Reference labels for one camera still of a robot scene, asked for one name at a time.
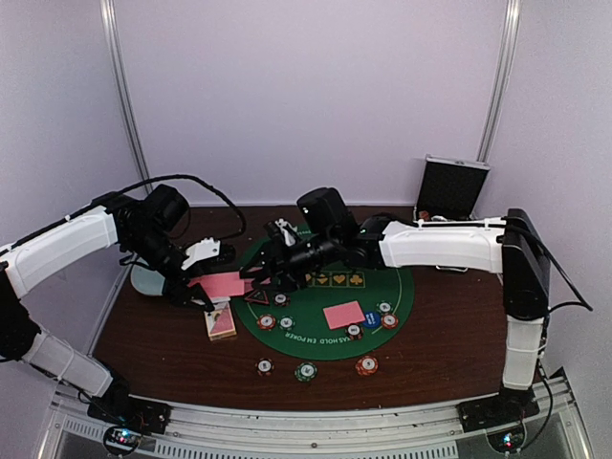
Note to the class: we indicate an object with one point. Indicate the dealt card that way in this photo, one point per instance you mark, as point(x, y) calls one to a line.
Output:
point(247, 285)
point(343, 315)

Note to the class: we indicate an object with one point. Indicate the left aluminium frame post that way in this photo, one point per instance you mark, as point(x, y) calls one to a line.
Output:
point(112, 36)

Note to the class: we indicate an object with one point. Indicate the round green poker mat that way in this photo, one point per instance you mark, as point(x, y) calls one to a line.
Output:
point(311, 339)

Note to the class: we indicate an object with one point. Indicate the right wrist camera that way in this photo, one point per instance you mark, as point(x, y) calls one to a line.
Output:
point(325, 213)

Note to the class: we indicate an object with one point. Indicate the gold playing card box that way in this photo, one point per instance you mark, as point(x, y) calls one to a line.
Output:
point(220, 323)

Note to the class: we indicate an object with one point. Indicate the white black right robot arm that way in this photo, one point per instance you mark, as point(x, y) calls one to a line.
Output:
point(494, 245)

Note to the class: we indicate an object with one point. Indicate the playing card edge-on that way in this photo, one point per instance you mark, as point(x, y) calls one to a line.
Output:
point(231, 279)

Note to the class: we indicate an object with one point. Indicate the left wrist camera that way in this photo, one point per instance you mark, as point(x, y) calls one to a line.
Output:
point(208, 251)

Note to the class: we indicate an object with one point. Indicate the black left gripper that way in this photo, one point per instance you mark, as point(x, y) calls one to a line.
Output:
point(181, 295)

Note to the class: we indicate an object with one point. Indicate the metal front rail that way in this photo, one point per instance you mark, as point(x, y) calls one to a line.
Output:
point(420, 431)

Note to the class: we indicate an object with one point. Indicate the right aluminium frame post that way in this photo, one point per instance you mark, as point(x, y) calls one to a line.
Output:
point(505, 61)

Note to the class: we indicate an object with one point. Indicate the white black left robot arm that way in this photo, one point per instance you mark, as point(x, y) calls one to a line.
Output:
point(137, 226)

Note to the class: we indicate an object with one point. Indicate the red black chip stack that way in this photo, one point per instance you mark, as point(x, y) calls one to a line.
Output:
point(265, 367)

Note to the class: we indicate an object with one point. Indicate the orange chip stack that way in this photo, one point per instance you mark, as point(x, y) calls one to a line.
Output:
point(367, 366)

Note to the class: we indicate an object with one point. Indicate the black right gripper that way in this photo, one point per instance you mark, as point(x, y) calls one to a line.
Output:
point(275, 262)

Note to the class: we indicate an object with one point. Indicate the red-backed playing card deck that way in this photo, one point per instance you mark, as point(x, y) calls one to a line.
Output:
point(214, 292)

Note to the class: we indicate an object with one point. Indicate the blue small blind button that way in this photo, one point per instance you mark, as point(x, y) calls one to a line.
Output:
point(372, 320)

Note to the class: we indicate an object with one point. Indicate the black red triangular dealer marker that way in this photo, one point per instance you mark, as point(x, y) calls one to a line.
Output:
point(258, 297)

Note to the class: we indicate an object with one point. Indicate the light blue flower plate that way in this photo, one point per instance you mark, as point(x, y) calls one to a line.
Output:
point(146, 282)

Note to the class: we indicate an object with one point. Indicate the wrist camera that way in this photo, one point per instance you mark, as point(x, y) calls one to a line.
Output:
point(208, 251)
point(325, 213)

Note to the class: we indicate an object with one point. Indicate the aluminium frame post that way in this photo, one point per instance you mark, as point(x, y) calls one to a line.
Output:
point(505, 61)
point(112, 36)

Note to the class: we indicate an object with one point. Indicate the green chip stack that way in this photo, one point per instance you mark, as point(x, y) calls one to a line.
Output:
point(305, 372)

